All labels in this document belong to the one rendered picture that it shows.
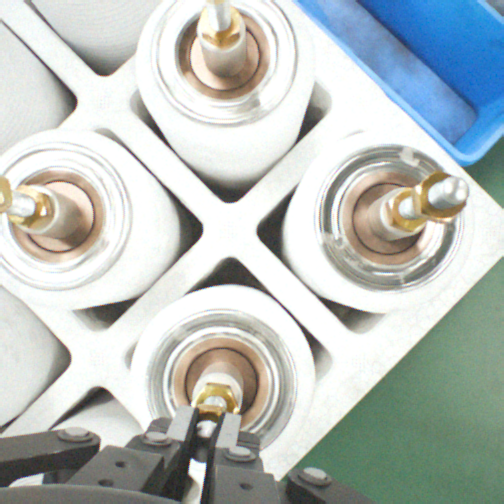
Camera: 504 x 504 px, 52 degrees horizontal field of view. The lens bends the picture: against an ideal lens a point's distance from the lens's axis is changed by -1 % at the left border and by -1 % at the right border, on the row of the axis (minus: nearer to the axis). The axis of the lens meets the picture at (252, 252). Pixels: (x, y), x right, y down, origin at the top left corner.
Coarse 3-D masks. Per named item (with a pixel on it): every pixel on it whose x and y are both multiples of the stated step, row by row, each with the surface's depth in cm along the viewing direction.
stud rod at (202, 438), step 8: (208, 400) 21; (216, 400) 21; (224, 400) 21; (200, 424) 17; (208, 424) 17; (200, 432) 16; (208, 432) 16; (200, 440) 16; (208, 440) 16; (192, 448) 16; (200, 448) 16; (208, 448) 16; (192, 456) 16; (200, 456) 16
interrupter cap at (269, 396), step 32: (192, 320) 26; (224, 320) 26; (256, 320) 26; (160, 352) 26; (192, 352) 26; (224, 352) 26; (256, 352) 26; (288, 352) 26; (160, 384) 26; (192, 384) 26; (256, 384) 26; (288, 384) 26; (160, 416) 26; (256, 416) 26; (288, 416) 26
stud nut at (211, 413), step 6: (204, 408) 18; (210, 408) 18; (216, 408) 18; (222, 408) 18; (204, 414) 18; (210, 414) 18; (216, 414) 18; (198, 420) 18; (204, 420) 18; (210, 420) 18; (216, 420) 18
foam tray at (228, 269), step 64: (0, 0) 34; (64, 64) 34; (128, 64) 34; (320, 64) 34; (128, 128) 34; (320, 128) 34; (384, 128) 34; (192, 192) 34; (256, 192) 34; (192, 256) 33; (256, 256) 33; (64, 320) 33; (128, 320) 33; (320, 320) 33; (384, 320) 33; (64, 384) 33; (128, 384) 33; (320, 384) 33
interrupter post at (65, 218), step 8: (48, 192) 23; (56, 192) 24; (56, 200) 23; (64, 200) 25; (72, 200) 26; (56, 208) 23; (64, 208) 24; (72, 208) 25; (56, 216) 23; (64, 216) 24; (72, 216) 25; (16, 224) 23; (48, 224) 23; (56, 224) 24; (64, 224) 25; (72, 224) 26; (32, 232) 23; (40, 232) 23; (48, 232) 24; (56, 232) 25; (64, 232) 25; (72, 232) 26
